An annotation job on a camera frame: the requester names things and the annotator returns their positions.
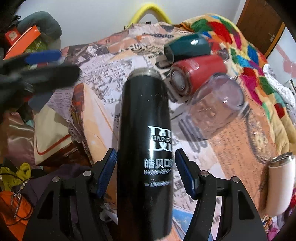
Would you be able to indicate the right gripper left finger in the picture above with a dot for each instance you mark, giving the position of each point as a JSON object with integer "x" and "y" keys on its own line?
{"x": 69, "y": 209}

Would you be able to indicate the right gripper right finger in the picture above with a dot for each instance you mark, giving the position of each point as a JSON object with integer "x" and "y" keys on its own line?
{"x": 239, "y": 218}

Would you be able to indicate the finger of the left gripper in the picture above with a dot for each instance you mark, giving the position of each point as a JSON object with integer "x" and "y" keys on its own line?
{"x": 19, "y": 62}
{"x": 38, "y": 80}

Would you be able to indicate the black thermos bottle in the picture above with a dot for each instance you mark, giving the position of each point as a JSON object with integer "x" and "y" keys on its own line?
{"x": 144, "y": 188}

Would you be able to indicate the white thermos cup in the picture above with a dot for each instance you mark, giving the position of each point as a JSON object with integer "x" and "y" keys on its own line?
{"x": 281, "y": 181}

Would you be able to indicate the clear glass cup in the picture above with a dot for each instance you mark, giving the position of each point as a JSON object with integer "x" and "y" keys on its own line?
{"x": 214, "y": 105}

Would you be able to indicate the red cup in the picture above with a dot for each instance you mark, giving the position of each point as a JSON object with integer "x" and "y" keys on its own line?
{"x": 189, "y": 74}

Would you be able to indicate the dark green cup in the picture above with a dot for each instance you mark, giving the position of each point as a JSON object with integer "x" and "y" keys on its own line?
{"x": 185, "y": 47}

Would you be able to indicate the orange box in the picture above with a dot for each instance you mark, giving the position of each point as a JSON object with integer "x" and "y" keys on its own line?
{"x": 23, "y": 42}

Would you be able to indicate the cream shopping bag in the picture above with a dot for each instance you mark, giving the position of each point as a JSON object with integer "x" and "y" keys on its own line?
{"x": 51, "y": 134}

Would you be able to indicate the white grey crumpled cloth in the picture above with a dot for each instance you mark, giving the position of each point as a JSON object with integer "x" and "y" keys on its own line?
{"x": 285, "y": 93}

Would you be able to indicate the colourful patchwork quilt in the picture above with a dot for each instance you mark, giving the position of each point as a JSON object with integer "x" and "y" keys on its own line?
{"x": 247, "y": 62}

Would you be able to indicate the brown wooden door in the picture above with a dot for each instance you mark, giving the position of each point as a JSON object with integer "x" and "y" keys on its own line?
{"x": 260, "y": 25}

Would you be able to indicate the yellow bed rail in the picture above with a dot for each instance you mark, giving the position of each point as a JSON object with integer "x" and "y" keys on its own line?
{"x": 149, "y": 8}

